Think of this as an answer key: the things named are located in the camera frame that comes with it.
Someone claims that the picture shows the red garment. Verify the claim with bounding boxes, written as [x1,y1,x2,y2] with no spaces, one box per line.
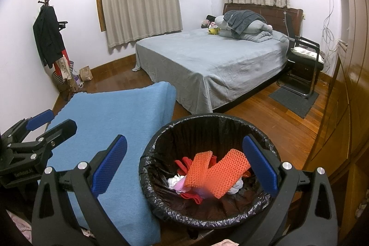
[53,49,70,79]

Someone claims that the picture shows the black jacket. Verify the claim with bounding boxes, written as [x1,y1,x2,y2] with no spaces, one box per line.
[33,5,68,68]

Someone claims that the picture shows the red cloth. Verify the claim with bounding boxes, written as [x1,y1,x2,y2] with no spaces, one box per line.
[180,191,204,205]

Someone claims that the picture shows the beige patterned cloth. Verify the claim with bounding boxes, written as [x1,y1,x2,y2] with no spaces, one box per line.
[56,55,72,81]

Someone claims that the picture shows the patterned chair cushion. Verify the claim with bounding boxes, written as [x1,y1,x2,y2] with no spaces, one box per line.
[292,47,318,58]

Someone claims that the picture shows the dark grey garment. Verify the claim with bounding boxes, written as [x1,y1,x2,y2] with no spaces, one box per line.
[223,10,267,35]

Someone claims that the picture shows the white hanging cables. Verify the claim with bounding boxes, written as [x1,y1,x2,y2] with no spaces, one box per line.
[318,0,343,74]

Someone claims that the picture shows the brown paper bag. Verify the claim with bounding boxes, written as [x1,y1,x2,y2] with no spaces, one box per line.
[79,66,93,82]

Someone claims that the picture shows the blue blanket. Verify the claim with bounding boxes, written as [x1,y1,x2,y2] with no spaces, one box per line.
[45,81,177,241]

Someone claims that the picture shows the bed with grey sheet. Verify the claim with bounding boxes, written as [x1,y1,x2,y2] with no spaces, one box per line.
[132,28,290,114]

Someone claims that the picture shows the pink floral cloth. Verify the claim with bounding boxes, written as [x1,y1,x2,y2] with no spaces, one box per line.
[6,210,32,246]

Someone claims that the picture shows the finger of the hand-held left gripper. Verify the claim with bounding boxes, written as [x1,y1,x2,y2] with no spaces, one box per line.
[0,109,55,148]
[9,119,78,161]

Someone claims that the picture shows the black lined waste bin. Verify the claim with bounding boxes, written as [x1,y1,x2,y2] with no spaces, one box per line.
[138,113,281,235]

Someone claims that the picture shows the grey floor mat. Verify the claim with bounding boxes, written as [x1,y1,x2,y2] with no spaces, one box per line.
[268,87,320,119]

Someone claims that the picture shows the dark woven basket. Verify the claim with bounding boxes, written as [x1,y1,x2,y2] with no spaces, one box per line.
[52,61,75,94]

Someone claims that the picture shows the black metal chair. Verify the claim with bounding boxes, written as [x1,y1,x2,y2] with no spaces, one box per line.
[277,15,325,98]

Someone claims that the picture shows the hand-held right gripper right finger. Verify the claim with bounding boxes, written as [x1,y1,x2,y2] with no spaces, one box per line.
[241,134,338,246]

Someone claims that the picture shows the wooden wardrobe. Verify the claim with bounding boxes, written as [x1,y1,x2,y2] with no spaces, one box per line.
[303,0,369,246]

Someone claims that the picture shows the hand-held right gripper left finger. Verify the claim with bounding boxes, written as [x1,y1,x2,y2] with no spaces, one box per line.
[31,134,128,246]

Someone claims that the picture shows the dark wooden nightstand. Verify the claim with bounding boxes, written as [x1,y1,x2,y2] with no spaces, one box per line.
[287,60,315,83]

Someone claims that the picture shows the brown wooden headboard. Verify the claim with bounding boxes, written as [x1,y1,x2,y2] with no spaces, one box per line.
[223,3,304,39]

